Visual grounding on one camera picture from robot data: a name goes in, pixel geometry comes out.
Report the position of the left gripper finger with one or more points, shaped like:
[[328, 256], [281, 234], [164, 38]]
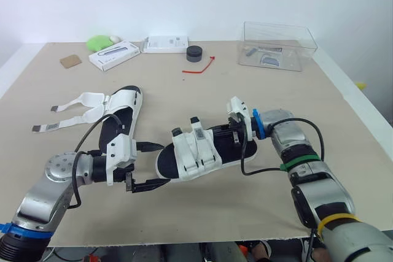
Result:
[[149, 146], [150, 184]]

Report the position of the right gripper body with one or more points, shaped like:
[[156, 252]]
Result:
[[238, 127]]

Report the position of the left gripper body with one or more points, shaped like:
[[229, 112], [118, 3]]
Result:
[[129, 179]]

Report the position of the white sandal with black insole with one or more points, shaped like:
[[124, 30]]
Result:
[[122, 105], [196, 151]]

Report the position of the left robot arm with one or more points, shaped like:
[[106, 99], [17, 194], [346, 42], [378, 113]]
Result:
[[40, 194]]

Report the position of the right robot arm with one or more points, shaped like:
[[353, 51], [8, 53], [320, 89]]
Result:
[[310, 179]]

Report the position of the red zip tie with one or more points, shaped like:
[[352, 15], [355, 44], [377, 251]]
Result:
[[199, 70]]

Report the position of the small blue pack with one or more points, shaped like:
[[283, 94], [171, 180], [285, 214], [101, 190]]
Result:
[[270, 60]]

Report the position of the small grey piece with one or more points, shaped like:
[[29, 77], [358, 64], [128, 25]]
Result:
[[250, 52]]

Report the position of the black round puck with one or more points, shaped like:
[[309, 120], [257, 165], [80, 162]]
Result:
[[194, 54]]

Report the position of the clear plastic box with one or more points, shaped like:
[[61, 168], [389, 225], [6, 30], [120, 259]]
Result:
[[276, 47]]

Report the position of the white box with grey print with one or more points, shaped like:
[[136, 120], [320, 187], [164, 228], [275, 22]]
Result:
[[113, 55]]

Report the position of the flat white pack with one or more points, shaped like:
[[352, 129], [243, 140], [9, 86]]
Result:
[[167, 44]]

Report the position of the green plush toy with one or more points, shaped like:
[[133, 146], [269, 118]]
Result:
[[98, 43]]

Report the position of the brown cork coaster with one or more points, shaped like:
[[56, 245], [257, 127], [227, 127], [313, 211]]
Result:
[[71, 61]]

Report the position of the person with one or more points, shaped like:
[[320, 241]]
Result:
[[261, 249]]

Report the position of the yellow object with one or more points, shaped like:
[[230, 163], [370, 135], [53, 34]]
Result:
[[361, 85]]

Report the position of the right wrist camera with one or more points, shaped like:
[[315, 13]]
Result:
[[238, 107]]

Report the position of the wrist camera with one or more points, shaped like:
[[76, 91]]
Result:
[[121, 150], [238, 107]]

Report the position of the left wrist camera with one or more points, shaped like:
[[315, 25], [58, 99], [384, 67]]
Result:
[[121, 150]]

